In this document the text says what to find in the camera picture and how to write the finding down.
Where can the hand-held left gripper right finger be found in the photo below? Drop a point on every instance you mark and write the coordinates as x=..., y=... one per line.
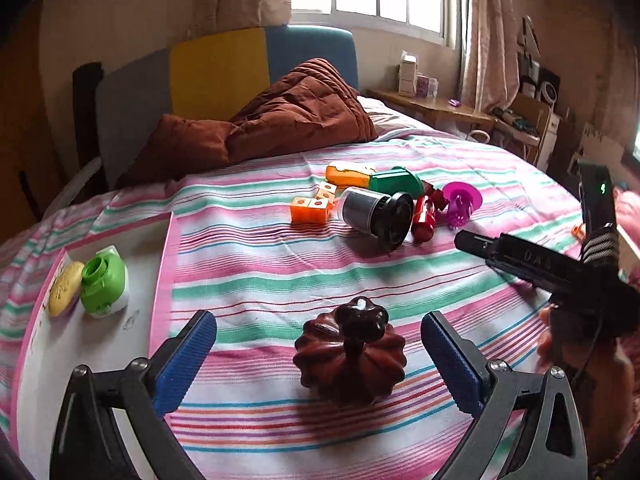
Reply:
x=452, y=367

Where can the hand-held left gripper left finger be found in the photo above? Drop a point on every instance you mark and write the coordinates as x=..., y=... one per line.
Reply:
x=182, y=367

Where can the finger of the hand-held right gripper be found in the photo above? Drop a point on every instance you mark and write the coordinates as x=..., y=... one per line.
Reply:
x=475, y=244

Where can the purple plastic toy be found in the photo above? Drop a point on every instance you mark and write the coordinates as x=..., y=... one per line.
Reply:
x=461, y=200

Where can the red metallic cylinder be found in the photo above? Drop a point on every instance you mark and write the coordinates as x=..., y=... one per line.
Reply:
x=423, y=220

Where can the dark red puzzle piece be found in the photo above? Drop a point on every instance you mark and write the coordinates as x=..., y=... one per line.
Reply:
x=437, y=197

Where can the white tray with pink rim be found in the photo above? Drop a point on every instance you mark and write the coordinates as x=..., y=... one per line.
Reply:
x=100, y=350

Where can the brown pumpkin ornament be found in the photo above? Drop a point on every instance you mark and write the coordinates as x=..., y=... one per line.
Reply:
x=350, y=355

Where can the clear disc spindle case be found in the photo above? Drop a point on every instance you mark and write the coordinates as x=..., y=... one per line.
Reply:
x=372, y=212

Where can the orange linked cubes block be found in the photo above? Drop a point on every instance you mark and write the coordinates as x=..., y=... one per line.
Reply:
x=311, y=208

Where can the person's right hand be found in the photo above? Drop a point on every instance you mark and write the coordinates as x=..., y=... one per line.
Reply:
x=600, y=385

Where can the orange and green plastic toy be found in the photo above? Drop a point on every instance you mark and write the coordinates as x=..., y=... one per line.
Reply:
x=372, y=177

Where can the cardboard box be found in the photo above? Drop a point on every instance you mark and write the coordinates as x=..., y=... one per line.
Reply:
x=532, y=120

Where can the yellow cookie toy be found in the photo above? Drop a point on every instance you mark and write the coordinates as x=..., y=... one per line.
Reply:
x=65, y=289

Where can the wooden side shelf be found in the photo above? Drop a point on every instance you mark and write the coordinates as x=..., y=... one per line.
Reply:
x=430, y=109

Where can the white pillow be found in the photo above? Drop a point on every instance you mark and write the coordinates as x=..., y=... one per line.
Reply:
x=390, y=117

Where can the small purple box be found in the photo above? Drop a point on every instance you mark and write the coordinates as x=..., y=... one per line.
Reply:
x=426, y=85

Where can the black speaker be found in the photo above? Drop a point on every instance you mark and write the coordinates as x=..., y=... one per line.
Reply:
x=542, y=85

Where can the white carton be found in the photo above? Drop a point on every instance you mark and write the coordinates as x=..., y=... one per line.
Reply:
x=407, y=74

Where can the brown quilt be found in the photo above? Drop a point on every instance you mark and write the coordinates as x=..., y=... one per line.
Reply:
x=305, y=110

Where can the brown pillow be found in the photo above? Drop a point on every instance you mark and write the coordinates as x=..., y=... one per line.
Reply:
x=175, y=147

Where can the wooden wardrobe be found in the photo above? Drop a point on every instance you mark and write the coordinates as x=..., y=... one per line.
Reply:
x=22, y=125

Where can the grey yellow blue headboard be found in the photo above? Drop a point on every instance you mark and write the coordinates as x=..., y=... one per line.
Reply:
x=215, y=75

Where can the white bed rail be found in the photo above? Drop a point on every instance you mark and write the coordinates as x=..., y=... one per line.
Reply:
x=75, y=185

